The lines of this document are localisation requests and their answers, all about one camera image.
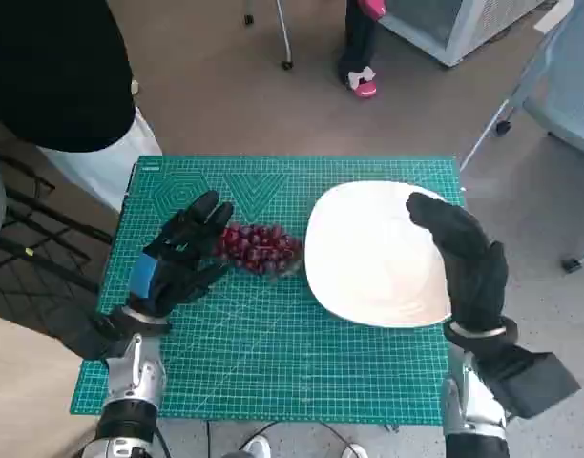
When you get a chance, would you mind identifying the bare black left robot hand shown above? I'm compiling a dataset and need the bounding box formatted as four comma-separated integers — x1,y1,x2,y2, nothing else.
127,190,235,319

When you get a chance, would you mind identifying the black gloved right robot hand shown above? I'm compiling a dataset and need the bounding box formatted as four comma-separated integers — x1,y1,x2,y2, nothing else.
405,191,509,330

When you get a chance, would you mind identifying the red toy grape bunch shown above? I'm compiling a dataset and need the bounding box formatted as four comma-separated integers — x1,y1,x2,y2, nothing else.
213,222,303,279

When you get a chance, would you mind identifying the white square plate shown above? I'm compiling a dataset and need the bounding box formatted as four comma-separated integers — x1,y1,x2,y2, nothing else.
303,180,453,329

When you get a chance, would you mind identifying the green cutting mat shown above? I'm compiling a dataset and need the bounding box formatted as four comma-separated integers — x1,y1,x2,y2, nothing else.
70,156,468,427

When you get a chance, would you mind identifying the blue grey wheeled chair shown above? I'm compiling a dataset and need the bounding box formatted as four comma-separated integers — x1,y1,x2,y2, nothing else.
458,0,584,274

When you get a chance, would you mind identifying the person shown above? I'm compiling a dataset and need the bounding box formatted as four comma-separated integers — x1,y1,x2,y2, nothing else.
0,0,164,216
337,0,388,100

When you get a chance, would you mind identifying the white cabinet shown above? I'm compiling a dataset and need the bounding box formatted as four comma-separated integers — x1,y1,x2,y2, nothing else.
377,0,547,68

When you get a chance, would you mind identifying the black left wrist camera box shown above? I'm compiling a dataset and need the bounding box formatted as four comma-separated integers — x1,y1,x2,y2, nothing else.
57,304,131,362

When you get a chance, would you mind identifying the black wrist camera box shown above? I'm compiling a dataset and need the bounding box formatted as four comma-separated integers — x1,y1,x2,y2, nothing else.
482,346,582,421
57,304,131,362

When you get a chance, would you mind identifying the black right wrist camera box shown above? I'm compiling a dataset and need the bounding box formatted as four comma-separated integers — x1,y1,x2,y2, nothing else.
482,346,582,421

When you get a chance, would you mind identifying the black wire rack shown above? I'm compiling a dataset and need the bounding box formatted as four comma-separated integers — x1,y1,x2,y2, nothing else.
0,142,116,300

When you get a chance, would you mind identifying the metal frame leg with casters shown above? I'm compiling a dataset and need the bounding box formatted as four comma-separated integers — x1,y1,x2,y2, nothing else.
243,0,296,72

